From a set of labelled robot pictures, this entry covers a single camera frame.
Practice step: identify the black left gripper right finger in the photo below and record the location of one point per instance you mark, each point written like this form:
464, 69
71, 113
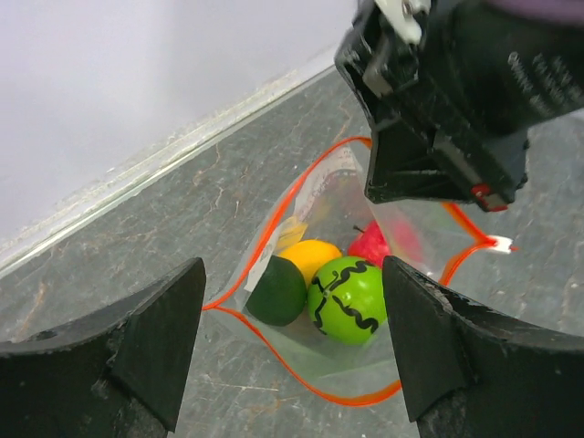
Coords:
467, 370

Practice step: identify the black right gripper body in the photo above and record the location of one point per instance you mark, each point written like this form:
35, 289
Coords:
497, 68

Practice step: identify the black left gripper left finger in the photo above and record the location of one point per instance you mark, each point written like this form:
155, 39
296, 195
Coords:
119, 371

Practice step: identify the yellow lemon toy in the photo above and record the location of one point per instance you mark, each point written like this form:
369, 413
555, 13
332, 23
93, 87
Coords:
310, 255

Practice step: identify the clear zip top bag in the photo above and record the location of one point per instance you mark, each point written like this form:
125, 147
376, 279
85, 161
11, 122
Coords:
326, 202

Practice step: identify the dark green avocado toy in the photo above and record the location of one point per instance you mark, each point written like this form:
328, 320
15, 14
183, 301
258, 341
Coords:
280, 295

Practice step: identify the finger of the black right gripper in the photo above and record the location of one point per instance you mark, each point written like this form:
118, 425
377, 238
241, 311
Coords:
406, 162

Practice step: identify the red apple toy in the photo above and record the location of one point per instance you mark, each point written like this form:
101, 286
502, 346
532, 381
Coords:
372, 244

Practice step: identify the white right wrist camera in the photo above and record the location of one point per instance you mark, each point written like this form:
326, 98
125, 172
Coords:
400, 15

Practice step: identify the green watermelon toy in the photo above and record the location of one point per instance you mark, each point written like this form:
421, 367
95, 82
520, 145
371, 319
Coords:
345, 300

